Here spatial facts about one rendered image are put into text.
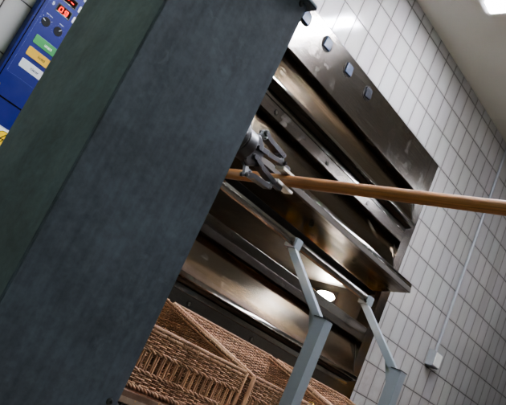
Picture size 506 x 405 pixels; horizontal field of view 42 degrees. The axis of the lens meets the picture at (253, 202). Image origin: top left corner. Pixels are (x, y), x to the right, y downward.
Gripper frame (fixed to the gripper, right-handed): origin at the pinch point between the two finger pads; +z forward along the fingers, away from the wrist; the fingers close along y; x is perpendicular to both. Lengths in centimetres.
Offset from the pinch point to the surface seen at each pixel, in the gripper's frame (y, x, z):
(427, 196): 0.4, 41.8, -1.4
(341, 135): -61, -56, 78
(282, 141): -40, -59, 51
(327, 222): -20, -43, 75
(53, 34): -12, -55, -48
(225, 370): 49, -8, 17
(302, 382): 43, 3, 36
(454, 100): -126, -55, 147
